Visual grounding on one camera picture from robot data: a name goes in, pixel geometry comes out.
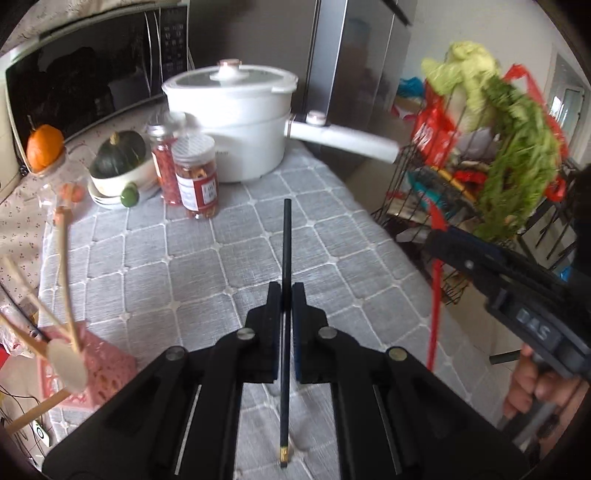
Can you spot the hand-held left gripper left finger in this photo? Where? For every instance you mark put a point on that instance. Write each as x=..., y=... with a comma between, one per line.
x=276, y=332

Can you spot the white electric pot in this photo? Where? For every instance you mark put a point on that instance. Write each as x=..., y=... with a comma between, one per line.
x=240, y=134

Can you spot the wooden chopstick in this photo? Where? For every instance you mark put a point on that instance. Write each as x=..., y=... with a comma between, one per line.
x=23, y=337
x=37, y=413
x=27, y=288

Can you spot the red plastic bag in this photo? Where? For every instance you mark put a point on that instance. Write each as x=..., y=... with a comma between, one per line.
x=429, y=134

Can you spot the small orange fruit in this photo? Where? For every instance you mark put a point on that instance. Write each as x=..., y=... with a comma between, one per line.
x=72, y=193

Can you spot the white bowl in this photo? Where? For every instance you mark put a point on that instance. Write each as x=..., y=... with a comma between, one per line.
x=111, y=187

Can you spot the dark green squash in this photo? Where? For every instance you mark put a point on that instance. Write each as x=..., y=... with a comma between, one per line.
x=121, y=152

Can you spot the grey quilted tablecloth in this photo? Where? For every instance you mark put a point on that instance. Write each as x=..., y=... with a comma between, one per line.
x=207, y=277

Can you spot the red chopstick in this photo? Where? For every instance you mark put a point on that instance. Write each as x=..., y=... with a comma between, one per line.
x=434, y=314

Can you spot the green lime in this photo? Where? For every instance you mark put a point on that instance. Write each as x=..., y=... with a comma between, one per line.
x=130, y=195

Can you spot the dark refrigerator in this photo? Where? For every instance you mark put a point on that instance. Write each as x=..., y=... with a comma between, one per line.
x=355, y=69

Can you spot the white pot lid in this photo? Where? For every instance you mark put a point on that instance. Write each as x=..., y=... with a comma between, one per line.
x=231, y=76

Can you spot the leafy green vegetable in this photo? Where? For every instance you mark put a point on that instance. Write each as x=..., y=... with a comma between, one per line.
x=521, y=161

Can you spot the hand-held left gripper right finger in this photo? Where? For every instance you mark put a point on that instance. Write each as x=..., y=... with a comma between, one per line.
x=298, y=332

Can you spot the red label snack jar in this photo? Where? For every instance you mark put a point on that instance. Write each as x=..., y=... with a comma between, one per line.
x=197, y=180

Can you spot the black chopstick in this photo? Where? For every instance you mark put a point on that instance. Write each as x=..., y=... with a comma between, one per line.
x=287, y=240

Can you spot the black microwave oven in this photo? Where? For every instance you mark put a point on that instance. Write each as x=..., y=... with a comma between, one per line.
x=92, y=78

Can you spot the clear jar of red snacks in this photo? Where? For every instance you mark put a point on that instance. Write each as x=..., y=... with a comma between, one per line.
x=164, y=166

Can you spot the napa cabbage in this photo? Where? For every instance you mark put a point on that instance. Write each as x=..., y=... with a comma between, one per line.
x=461, y=78

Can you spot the pink plastic basket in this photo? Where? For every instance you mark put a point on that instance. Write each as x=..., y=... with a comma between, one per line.
x=101, y=364

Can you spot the blue plastic bag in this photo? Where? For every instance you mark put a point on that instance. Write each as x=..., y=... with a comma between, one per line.
x=411, y=86

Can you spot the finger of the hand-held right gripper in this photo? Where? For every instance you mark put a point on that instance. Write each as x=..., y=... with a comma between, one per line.
x=480, y=263

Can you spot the person's right hand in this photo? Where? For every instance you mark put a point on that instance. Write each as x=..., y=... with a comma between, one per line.
x=521, y=387

